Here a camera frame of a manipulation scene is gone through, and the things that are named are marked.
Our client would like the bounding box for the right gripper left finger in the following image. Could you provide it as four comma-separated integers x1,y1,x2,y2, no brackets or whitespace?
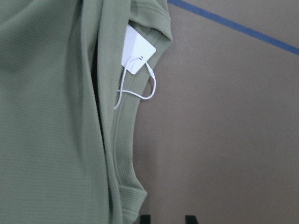
139,215,150,224

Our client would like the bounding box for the white paper hang tag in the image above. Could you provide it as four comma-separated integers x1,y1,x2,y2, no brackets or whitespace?
114,25,157,110

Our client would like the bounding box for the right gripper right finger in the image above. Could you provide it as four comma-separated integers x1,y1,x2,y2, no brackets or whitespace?
185,215,199,224

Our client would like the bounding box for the olive green long-sleeve shirt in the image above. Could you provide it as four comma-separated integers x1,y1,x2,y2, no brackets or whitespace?
0,0,172,224

